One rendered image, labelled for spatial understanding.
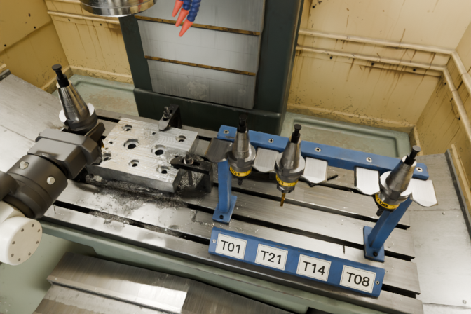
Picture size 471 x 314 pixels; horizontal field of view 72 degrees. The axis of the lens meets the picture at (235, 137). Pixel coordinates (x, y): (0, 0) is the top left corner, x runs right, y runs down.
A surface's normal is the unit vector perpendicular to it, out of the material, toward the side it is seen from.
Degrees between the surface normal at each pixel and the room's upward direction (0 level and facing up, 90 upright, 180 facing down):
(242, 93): 90
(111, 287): 8
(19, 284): 0
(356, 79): 90
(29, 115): 24
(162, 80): 90
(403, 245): 0
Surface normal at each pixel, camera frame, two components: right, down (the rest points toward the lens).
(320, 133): 0.02, -0.73
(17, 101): 0.41, -0.58
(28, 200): 0.43, 0.33
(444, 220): -0.37, -0.74
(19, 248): 0.97, 0.20
